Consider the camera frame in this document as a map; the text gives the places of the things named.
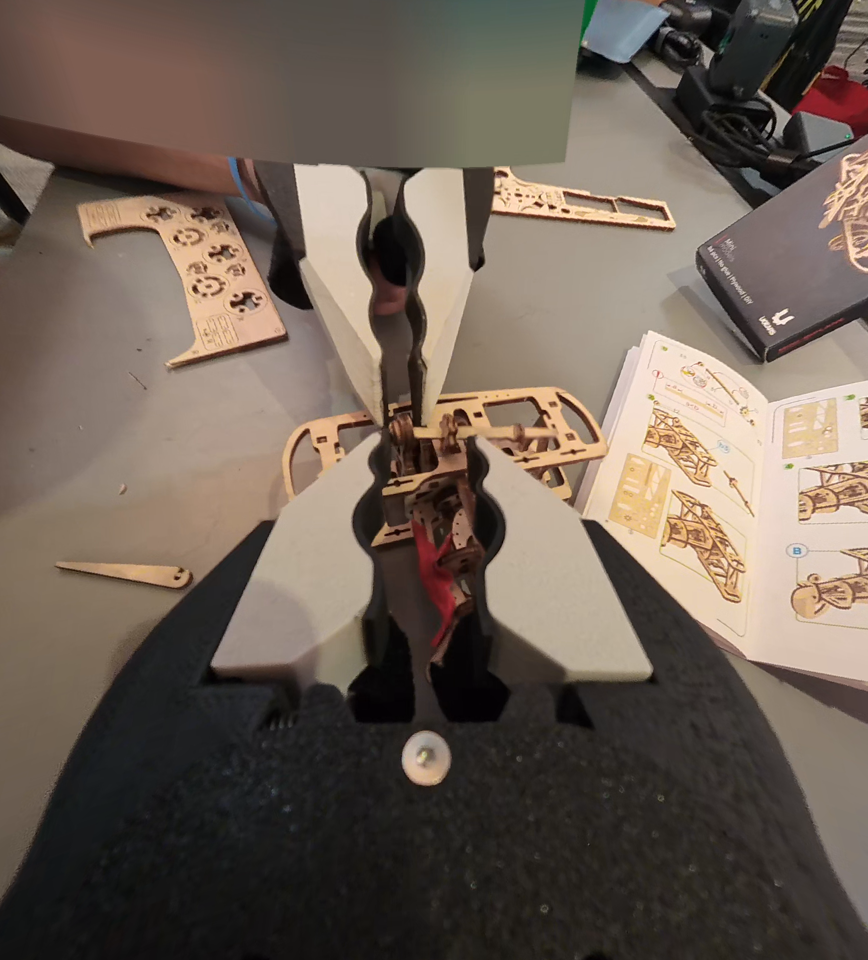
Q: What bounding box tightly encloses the wooden sheet with round cutouts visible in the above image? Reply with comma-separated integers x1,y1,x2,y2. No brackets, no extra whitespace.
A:
77,195,289,369

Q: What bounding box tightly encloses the black cable bundle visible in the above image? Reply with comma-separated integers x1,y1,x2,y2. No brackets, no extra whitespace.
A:
692,96,789,178

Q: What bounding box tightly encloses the grey desk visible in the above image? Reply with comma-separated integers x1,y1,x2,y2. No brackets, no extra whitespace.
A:
0,52,868,960

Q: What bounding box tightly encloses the dark model kit box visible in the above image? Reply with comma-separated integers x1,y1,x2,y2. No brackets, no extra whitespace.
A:
695,101,868,363

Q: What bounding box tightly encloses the wooden airplane model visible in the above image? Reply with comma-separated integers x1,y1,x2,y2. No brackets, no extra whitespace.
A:
282,384,609,670

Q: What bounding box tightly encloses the dark grey battery pack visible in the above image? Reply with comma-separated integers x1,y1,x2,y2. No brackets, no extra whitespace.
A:
707,0,800,96

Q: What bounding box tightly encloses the long wooden parts sheet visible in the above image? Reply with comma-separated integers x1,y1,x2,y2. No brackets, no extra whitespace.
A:
491,165,677,233

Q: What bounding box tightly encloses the red cloth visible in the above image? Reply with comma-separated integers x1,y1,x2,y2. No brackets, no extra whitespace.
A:
812,65,868,120

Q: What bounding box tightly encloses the pointed wooden stick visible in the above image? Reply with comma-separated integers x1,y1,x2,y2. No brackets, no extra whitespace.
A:
54,560,194,591

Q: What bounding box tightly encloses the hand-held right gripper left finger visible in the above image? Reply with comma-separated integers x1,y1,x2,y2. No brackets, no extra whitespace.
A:
211,433,414,691

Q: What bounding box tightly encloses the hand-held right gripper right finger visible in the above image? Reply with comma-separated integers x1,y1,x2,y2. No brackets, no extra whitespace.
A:
471,435,657,687

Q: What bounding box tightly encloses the instruction booklet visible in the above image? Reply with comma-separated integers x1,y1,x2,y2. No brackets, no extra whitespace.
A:
581,330,868,704

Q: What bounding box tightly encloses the blue cord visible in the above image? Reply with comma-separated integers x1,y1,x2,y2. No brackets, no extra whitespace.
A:
227,156,256,220

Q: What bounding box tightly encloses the grey power adapter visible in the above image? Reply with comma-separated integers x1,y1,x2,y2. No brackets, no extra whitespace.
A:
782,110,855,161

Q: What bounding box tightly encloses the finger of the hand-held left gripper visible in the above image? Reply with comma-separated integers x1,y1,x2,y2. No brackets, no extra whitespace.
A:
395,166,477,417
293,163,391,423

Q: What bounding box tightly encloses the wooden axle rod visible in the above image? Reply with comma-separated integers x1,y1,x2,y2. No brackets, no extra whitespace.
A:
387,414,559,456

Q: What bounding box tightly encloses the person's left forearm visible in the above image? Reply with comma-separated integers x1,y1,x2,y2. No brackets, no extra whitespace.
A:
44,157,258,198

